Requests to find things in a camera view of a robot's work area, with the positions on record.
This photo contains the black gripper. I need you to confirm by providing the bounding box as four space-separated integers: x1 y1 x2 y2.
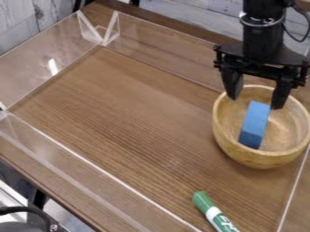
214 24 310 110

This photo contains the blue rectangular block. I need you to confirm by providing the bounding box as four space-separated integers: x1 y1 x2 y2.
240 101 272 150

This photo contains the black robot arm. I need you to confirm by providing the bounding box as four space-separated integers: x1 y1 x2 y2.
213 0 310 110

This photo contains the brown wooden bowl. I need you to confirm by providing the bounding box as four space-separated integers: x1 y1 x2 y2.
213 84 310 169

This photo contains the green dry erase marker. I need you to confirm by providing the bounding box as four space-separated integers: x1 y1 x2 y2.
193 191 241 232

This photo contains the clear acrylic tray wall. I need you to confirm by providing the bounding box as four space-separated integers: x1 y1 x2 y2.
0 9 310 232

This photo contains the black table leg frame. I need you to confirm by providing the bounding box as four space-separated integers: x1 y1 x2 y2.
0 159 74 232

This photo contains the black cable under table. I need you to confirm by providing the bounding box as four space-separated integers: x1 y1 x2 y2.
0 206 54 232

